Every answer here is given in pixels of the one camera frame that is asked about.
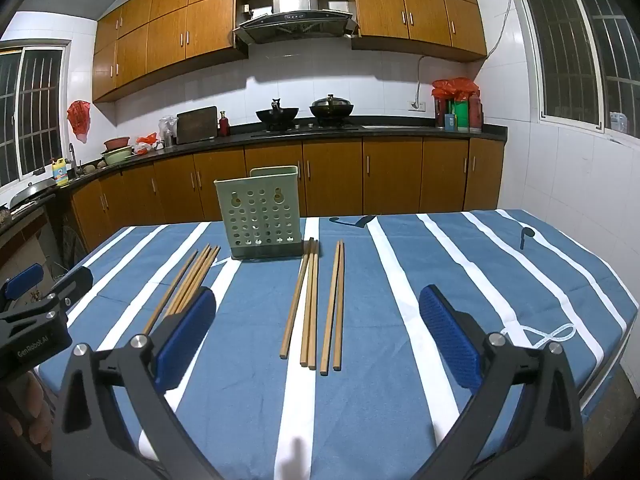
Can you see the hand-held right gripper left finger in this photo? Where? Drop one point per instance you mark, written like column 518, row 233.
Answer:
column 186, row 340

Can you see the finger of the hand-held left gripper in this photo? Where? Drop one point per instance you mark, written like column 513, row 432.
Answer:
column 75, row 280
column 22, row 280

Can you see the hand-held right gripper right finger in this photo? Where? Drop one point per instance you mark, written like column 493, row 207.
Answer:
column 450, row 340

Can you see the wooden chopstick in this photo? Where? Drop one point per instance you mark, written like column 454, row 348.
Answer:
column 206, row 277
column 192, row 280
column 332, row 305
column 315, row 310
column 200, row 280
column 340, row 305
column 308, row 305
column 170, row 292
column 296, row 300

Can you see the green perforated utensil holder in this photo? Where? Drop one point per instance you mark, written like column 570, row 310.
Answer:
column 255, row 210

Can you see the person's left hand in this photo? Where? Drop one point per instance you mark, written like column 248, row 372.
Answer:
column 32, row 405

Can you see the metal pan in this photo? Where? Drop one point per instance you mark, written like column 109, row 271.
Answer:
column 32, row 194

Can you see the blue white striped tablecloth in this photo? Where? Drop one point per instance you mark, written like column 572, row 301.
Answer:
column 380, row 285

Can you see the yellow detergent bottle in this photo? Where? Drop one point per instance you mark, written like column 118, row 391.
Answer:
column 60, row 174

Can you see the metal faucet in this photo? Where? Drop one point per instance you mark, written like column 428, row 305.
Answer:
column 73, row 155

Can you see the green basin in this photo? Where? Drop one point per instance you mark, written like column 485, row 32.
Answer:
column 117, row 156

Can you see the red basin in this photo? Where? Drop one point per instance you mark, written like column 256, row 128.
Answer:
column 117, row 143

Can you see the red white plastic bag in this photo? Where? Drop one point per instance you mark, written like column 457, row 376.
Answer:
column 146, row 144

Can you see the red hanging plastic bag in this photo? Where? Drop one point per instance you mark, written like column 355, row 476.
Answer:
column 79, row 120

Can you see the clear plastic bag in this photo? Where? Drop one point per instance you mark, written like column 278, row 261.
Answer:
column 168, row 132

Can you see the wooden lower kitchen cabinets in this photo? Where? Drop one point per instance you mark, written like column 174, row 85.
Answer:
column 390, row 175

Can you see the wooden kitchen cabinets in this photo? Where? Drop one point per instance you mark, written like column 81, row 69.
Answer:
column 390, row 175
column 165, row 45

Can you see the dark cutting board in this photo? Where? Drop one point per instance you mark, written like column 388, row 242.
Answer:
column 197, row 125

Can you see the black kitchen countertop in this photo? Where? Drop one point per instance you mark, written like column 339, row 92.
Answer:
column 400, row 132

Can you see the red bottle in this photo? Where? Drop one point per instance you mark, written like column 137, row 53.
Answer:
column 224, row 125

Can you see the small blue box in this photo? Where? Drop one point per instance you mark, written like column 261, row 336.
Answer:
column 450, row 122

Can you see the black open wok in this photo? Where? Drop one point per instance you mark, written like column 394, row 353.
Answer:
column 277, row 115

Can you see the black gas stove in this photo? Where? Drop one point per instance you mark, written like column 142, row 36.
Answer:
column 305, row 127

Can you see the wooden upper kitchen cabinets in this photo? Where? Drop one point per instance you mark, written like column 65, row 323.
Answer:
column 165, row 45

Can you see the black wok with lid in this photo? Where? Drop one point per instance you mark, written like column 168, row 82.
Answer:
column 331, row 107

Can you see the blue white windowsill box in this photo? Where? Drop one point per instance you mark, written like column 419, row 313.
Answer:
column 618, row 122

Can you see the steel range hood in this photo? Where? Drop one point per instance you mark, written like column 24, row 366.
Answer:
column 295, row 25

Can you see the barred window with grey frame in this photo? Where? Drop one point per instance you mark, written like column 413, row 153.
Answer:
column 30, row 110

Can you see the white wall outlet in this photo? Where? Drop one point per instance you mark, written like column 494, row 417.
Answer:
column 417, row 105

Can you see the barred window with white frame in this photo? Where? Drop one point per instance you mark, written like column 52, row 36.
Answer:
column 575, row 40

